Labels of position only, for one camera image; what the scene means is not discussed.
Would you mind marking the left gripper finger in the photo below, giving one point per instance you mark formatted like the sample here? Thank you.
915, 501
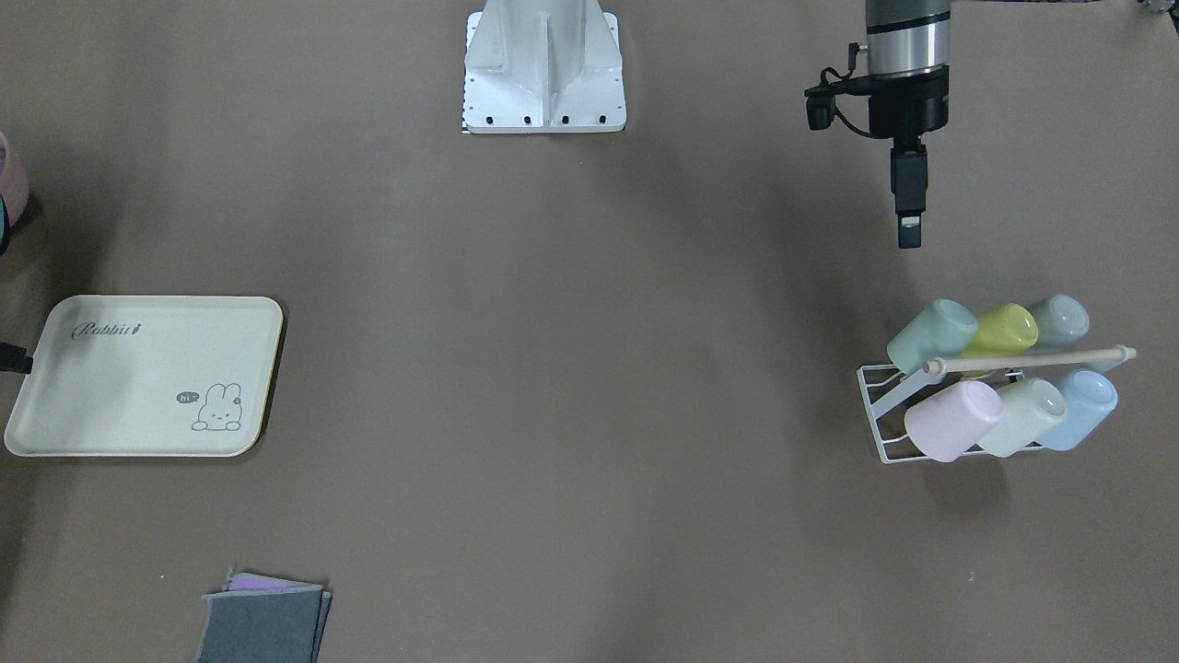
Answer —
909, 181

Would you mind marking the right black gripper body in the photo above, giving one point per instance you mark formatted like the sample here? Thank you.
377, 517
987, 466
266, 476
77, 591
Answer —
16, 358

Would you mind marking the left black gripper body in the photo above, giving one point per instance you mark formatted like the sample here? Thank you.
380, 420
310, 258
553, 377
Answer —
910, 106

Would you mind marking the green cup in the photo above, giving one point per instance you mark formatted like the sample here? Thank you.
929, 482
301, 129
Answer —
943, 329

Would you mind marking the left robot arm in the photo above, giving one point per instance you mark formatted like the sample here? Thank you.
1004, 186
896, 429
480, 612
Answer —
907, 37

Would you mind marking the cream rabbit tray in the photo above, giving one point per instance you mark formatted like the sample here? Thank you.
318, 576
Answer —
131, 377

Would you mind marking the yellow cup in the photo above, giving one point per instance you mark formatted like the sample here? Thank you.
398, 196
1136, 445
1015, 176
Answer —
1006, 330

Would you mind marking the grey cup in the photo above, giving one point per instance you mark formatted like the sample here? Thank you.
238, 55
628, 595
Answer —
1061, 322

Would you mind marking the pink cup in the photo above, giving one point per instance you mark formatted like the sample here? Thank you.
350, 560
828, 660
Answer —
949, 423

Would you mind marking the cream white cup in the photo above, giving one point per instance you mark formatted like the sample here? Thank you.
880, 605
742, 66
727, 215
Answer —
1031, 408

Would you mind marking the light blue cup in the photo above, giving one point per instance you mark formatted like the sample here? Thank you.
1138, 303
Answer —
1090, 398

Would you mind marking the pink bowl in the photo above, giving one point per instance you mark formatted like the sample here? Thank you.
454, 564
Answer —
15, 185

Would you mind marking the grey folded cloth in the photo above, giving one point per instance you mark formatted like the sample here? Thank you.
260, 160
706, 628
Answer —
256, 618

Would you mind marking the white wire cup rack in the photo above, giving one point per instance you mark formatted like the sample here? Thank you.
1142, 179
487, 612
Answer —
887, 393

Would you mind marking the white pillar mount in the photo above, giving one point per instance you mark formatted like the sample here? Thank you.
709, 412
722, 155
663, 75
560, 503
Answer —
543, 67

